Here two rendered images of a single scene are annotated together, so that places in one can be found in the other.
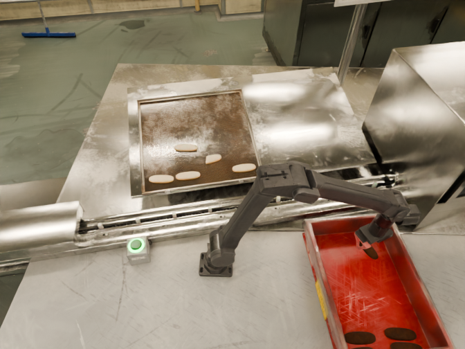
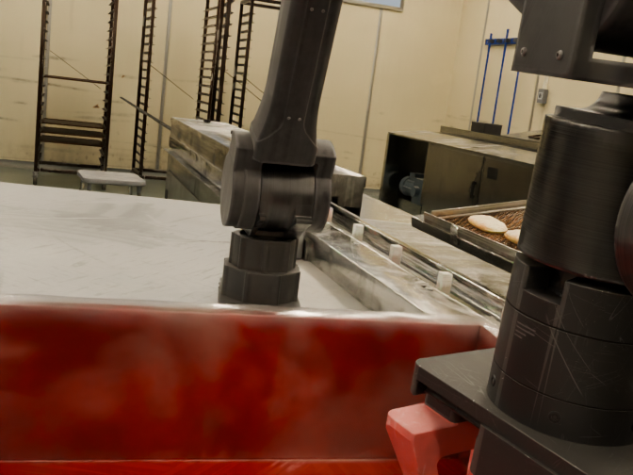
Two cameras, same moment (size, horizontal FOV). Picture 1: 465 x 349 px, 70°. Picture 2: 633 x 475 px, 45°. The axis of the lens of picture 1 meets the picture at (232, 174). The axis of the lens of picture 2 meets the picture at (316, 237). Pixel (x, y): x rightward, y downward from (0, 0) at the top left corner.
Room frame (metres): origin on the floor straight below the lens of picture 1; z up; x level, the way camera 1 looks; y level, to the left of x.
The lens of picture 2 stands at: (0.46, -0.75, 1.06)
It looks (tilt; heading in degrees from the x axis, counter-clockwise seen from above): 11 degrees down; 81
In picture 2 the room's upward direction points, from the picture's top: 7 degrees clockwise
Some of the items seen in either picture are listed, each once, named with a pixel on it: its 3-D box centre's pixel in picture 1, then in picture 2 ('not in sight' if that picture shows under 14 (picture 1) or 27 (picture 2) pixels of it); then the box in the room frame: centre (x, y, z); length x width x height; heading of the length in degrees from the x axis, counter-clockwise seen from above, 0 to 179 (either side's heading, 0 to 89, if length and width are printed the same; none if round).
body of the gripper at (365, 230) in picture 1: (378, 227); (575, 360); (0.59, -0.50, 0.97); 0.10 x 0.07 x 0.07; 116
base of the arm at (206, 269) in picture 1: (215, 260); (261, 271); (0.52, 0.06, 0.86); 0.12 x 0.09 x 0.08; 89
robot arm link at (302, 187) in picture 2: (221, 248); (278, 204); (0.53, 0.04, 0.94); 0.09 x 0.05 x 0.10; 97
